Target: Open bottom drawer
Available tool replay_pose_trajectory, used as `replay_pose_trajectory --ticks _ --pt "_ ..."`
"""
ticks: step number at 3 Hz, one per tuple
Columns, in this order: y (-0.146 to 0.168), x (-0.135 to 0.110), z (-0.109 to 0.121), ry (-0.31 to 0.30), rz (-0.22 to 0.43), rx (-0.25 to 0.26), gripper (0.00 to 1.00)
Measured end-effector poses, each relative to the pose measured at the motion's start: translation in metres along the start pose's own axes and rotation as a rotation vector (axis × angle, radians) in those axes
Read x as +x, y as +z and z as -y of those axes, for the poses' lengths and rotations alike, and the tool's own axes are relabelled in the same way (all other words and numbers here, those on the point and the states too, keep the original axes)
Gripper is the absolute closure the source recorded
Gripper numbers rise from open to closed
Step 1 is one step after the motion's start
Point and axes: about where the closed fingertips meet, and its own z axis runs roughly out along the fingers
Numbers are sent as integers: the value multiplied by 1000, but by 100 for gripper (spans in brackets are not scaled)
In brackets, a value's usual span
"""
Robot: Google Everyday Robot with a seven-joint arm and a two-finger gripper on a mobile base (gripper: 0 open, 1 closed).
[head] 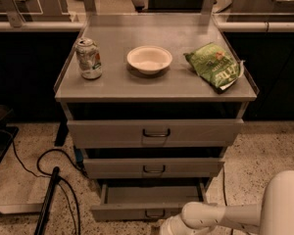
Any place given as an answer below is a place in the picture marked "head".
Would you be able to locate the grey drawer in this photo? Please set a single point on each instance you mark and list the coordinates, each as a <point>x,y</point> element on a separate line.
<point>147,133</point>
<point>129,202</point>
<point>152,168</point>

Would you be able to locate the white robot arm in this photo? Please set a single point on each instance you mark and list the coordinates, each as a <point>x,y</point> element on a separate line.
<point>273,216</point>

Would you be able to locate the grey drawer cabinet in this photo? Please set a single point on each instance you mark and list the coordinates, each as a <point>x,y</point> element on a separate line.
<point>122,92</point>

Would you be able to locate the black bar on floor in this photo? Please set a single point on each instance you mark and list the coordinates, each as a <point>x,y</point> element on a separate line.
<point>43,217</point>

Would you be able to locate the green chip bag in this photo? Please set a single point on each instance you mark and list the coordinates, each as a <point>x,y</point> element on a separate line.
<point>215,65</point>

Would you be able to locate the white paper bowl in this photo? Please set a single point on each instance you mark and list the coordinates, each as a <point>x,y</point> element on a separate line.
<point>149,59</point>

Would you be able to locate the crushed white soda can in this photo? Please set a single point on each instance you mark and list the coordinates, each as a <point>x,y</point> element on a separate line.
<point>87,53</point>

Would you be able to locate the white rail right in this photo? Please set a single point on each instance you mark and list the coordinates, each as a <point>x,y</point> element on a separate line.
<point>256,27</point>

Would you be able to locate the white rail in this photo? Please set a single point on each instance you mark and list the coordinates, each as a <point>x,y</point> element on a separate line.
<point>42,26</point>
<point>256,27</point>

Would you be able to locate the white rail left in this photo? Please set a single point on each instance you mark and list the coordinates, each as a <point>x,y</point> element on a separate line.
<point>42,26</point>

